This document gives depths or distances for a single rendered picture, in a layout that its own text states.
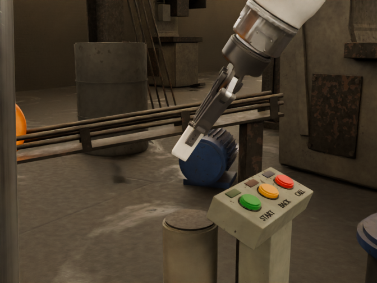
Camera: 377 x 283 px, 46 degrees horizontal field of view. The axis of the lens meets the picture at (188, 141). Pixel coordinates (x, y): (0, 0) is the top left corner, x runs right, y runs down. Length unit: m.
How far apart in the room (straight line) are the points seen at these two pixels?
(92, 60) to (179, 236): 2.65
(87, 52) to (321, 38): 1.70
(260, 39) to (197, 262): 0.48
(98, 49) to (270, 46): 2.81
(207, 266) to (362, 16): 2.25
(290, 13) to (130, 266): 1.40
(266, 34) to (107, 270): 1.37
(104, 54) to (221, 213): 2.71
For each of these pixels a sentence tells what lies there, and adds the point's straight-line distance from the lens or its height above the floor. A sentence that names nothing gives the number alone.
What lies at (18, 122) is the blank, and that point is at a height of 0.72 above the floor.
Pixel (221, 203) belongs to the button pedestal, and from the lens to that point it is 0.80.
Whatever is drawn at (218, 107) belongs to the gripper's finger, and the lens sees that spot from 0.70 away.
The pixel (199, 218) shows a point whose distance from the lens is 0.96.
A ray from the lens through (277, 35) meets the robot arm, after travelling 0.68.
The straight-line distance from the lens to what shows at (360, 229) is 1.25.
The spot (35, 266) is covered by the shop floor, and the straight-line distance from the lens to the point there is 1.96.
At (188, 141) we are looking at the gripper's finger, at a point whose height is 0.72.
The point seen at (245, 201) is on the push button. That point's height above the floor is 0.61.
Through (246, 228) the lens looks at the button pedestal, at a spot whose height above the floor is 0.57.
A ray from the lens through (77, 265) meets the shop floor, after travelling 1.92.
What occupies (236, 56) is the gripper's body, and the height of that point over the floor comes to 0.87.
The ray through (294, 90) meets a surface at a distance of 3.08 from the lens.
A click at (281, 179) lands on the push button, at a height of 0.61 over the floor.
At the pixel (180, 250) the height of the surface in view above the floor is 0.47.
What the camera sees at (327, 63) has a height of 0.76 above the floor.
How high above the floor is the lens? 0.89
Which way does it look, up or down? 13 degrees down
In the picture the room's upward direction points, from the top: straight up
